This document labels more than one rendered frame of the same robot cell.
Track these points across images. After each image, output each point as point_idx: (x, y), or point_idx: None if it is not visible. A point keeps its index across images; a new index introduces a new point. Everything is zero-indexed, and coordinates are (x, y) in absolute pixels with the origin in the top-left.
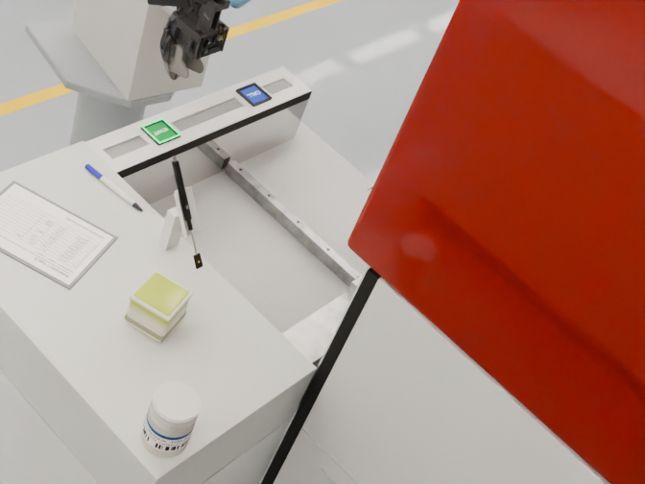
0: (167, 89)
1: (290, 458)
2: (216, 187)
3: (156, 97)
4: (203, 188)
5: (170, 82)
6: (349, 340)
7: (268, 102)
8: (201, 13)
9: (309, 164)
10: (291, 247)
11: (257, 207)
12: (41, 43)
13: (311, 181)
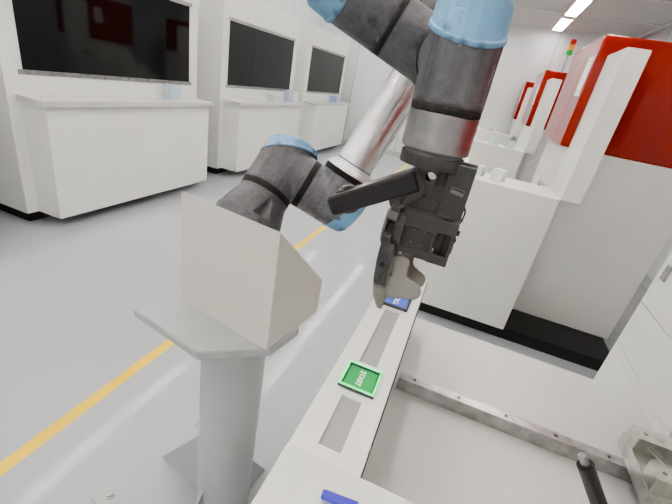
0: (295, 325)
1: None
2: (403, 410)
3: (288, 335)
4: (394, 418)
5: (296, 317)
6: None
7: (411, 303)
8: (444, 193)
9: (442, 347)
10: (516, 448)
11: (451, 415)
12: (156, 322)
13: (459, 363)
